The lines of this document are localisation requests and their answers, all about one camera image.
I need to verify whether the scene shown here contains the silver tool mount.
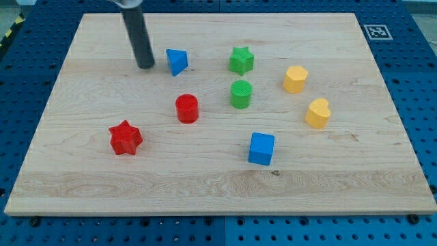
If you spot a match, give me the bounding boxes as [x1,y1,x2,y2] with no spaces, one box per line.
[108,0,143,8]

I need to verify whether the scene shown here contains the blue triangle block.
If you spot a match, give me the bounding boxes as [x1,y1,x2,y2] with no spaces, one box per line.
[166,49,188,77]

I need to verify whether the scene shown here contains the green star block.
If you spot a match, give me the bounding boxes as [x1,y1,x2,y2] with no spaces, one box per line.
[229,46,255,76]

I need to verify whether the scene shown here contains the red star block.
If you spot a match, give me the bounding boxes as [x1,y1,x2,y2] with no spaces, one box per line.
[109,120,143,155]

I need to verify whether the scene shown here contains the black yellow hazard tape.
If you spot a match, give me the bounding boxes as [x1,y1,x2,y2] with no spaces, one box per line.
[1,12,26,53]

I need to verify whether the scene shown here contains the red cylinder block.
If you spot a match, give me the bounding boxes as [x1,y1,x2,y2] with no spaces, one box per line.
[175,94,199,124]

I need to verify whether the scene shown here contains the green cylinder block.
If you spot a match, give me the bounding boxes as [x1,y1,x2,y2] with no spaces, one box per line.
[230,80,253,109]

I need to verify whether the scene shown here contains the wooden board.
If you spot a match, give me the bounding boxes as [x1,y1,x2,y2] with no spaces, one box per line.
[5,13,436,217]

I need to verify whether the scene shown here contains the yellow hexagon block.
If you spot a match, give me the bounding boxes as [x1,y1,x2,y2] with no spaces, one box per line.
[283,66,309,94]

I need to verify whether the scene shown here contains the blue cube block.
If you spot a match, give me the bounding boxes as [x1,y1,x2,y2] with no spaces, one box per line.
[248,133,275,166]

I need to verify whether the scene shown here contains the yellow heart block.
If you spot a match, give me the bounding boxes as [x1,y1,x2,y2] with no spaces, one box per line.
[305,98,331,129]

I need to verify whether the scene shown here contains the white fiducial marker tag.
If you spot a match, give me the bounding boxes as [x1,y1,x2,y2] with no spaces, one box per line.
[363,24,393,40]

